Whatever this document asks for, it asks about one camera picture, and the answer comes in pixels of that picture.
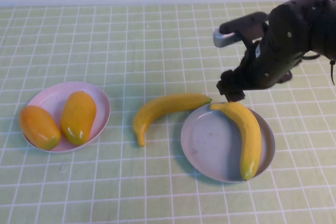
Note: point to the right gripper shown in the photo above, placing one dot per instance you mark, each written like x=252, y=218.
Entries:
x=270, y=69

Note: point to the long yellow banana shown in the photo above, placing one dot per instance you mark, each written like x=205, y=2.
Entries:
x=249, y=140

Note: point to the yellow banana with green tip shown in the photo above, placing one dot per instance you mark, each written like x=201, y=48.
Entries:
x=168, y=103

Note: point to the yellow mango with green tip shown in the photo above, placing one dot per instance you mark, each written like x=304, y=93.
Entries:
x=78, y=116

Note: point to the orange mango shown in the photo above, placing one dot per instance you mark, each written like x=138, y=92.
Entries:
x=39, y=127

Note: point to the grey-blue round plate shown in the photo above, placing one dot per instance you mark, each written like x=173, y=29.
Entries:
x=210, y=142

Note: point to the pink round plate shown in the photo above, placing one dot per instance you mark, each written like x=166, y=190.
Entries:
x=55, y=95

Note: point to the green checked tablecloth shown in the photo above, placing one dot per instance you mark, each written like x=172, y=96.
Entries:
x=131, y=51

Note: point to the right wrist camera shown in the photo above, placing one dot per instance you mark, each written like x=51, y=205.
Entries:
x=228, y=39

